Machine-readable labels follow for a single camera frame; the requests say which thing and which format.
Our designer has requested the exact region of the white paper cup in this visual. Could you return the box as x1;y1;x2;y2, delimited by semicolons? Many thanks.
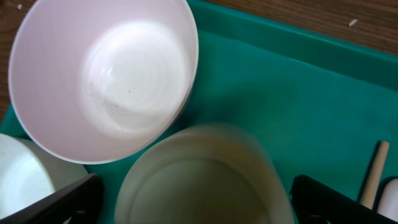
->
114;124;294;223

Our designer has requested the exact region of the wooden chopstick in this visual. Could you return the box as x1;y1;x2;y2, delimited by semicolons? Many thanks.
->
359;141;390;209

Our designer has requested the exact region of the pink bowl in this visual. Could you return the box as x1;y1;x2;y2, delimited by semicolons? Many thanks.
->
8;0;199;164

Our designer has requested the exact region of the white bowl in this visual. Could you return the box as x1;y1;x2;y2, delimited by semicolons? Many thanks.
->
1;134;88;218

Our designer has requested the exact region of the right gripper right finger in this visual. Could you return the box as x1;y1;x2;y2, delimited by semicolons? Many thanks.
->
290;175;397;224

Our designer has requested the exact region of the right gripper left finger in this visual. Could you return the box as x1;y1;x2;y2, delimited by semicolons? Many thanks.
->
1;173;104;224

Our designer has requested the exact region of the teal serving tray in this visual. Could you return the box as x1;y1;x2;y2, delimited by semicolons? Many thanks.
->
1;1;397;223

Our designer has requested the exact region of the white plastic fork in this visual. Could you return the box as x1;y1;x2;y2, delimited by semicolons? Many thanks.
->
377;179;398;222

